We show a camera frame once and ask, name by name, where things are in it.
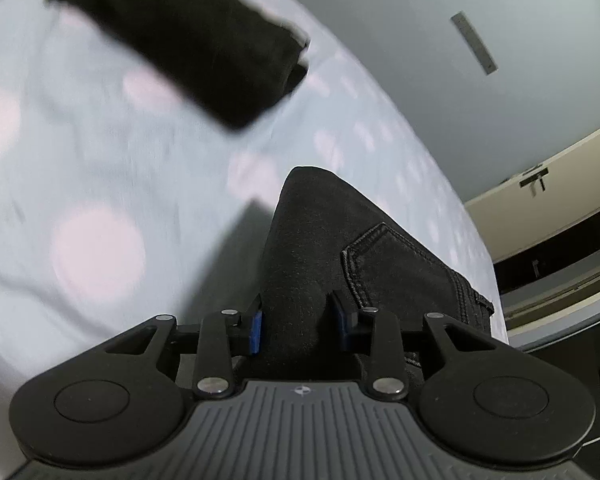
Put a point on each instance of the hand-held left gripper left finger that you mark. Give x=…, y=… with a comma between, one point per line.
x=254, y=332

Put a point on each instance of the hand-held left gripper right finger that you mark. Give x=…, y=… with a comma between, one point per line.
x=341, y=327

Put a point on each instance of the black pants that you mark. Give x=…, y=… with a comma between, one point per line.
x=310, y=260

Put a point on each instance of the pink polka dot bed sheet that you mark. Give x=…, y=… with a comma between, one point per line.
x=105, y=160

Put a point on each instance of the beige wooden furniture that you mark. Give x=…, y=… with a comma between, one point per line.
x=555, y=195

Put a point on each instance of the grey metal strip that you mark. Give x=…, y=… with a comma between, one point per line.
x=474, y=42

